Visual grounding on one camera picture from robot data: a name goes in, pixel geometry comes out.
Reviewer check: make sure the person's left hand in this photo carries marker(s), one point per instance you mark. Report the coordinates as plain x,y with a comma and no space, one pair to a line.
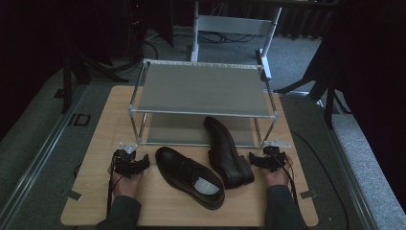
127,187

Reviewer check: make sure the person's right hand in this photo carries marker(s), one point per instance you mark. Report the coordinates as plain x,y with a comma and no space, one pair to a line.
278,177

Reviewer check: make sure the grey tape strip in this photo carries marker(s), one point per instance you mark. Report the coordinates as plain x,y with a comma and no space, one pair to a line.
72,194
308,194

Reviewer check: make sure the white metal stand frame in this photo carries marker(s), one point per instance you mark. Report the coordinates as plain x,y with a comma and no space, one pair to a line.
234,25

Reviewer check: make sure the black leather shoe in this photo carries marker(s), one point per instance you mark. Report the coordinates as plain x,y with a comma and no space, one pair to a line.
228,153
188,177

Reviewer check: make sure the metal shoe rack grey shelves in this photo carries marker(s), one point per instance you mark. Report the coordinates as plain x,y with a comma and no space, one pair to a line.
204,87

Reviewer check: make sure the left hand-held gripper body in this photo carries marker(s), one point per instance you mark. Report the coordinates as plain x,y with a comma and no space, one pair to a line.
125,161

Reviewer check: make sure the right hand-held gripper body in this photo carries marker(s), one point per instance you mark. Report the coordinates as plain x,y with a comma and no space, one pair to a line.
273,158

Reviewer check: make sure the black tripod stand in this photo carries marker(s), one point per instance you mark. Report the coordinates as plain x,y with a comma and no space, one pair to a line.
325,86
75,70

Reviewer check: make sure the metal floor rail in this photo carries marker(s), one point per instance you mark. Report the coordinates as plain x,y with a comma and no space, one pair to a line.
349,166
38,150

